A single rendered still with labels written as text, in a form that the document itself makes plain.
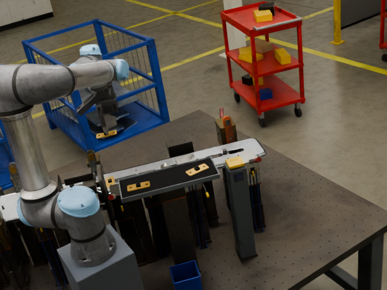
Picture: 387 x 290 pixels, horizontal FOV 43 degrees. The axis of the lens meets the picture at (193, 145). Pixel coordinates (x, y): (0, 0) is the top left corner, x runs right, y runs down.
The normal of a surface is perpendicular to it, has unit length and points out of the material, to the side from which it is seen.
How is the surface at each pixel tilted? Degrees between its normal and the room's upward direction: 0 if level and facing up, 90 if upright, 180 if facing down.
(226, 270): 0
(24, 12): 90
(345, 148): 0
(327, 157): 0
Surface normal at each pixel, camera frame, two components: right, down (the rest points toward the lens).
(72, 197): -0.03, -0.85
